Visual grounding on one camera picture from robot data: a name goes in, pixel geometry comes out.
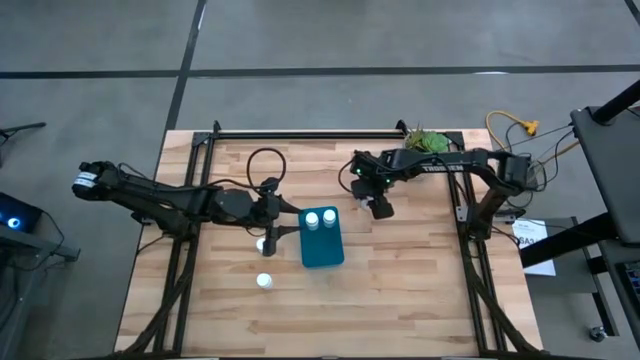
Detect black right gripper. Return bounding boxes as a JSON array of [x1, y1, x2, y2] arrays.
[[349, 149, 401, 221]]

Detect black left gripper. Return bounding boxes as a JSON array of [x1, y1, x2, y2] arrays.
[[252, 177, 303, 257]]

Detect teal plastic basket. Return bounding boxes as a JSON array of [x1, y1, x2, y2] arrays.
[[298, 205, 346, 269]]

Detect green succulent plant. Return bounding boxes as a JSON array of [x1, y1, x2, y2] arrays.
[[404, 126, 450, 154]]

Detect white paper sheet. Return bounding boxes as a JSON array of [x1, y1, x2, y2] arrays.
[[511, 218, 558, 277]]

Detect black floor beam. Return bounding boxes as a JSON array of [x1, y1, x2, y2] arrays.
[[519, 212, 624, 269]]

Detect dark grey side table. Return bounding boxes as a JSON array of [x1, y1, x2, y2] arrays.
[[569, 104, 640, 246]]

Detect black computer with blue light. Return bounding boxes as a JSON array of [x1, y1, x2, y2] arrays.
[[0, 191, 45, 235]]

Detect black stand pole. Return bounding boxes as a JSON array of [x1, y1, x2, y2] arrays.
[[592, 78, 640, 126]]

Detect black tripod stand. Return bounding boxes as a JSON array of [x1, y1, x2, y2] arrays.
[[0, 121, 48, 144]]

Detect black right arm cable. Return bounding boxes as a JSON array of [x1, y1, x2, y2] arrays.
[[338, 158, 362, 195]]

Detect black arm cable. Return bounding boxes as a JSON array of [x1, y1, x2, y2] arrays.
[[338, 158, 362, 195], [246, 146, 288, 194]]

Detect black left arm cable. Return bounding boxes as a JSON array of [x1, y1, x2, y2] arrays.
[[246, 146, 288, 194]]

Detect black power cables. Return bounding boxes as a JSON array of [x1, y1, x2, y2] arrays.
[[502, 119, 584, 201]]

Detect yellow extension cord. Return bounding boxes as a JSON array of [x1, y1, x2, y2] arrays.
[[485, 110, 540, 151]]

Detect grey desk frame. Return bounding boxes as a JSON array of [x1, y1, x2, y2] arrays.
[[0, 219, 82, 266]]

